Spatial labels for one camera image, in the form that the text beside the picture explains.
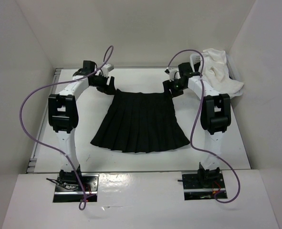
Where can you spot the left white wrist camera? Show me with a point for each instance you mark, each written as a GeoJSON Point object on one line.
{"type": "Point", "coordinates": [106, 69]}

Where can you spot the black pleated skirt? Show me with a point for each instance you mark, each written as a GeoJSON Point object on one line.
{"type": "Point", "coordinates": [140, 123]}

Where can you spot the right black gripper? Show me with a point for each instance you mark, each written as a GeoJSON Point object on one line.
{"type": "Point", "coordinates": [168, 85]}

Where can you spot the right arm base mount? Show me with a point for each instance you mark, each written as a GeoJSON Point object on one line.
{"type": "Point", "coordinates": [194, 190]}

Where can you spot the aluminium table edge rail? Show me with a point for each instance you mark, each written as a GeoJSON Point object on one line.
{"type": "Point", "coordinates": [32, 161]}

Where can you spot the white plastic basket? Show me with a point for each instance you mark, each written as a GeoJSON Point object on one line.
{"type": "Point", "coordinates": [234, 74]}

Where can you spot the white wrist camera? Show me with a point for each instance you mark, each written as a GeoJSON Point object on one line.
{"type": "Point", "coordinates": [106, 69]}
{"type": "Point", "coordinates": [172, 73]}

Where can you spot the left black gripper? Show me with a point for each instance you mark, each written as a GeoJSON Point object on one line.
{"type": "Point", "coordinates": [109, 89]}

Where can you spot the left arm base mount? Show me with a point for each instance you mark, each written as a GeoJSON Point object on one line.
{"type": "Point", "coordinates": [69, 192]}

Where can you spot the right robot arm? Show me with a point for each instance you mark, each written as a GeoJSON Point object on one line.
{"type": "Point", "coordinates": [215, 116]}

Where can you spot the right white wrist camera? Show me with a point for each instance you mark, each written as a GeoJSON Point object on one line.
{"type": "Point", "coordinates": [172, 73]}

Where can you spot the white skirt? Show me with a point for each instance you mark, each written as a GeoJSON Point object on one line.
{"type": "Point", "coordinates": [216, 73]}

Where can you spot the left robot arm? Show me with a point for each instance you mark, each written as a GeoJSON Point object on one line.
{"type": "Point", "coordinates": [63, 114]}

